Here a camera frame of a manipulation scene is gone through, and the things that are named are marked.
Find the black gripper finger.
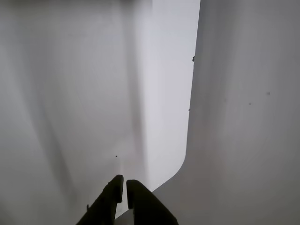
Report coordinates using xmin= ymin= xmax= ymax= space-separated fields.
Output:
xmin=76 ymin=174 xmax=124 ymax=225
xmin=126 ymin=179 xmax=180 ymax=225

